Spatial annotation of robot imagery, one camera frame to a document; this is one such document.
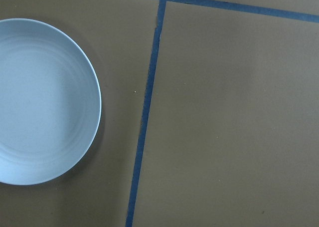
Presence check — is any light blue plate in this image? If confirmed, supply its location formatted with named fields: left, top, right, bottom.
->
left=0, top=18, right=102, bottom=185

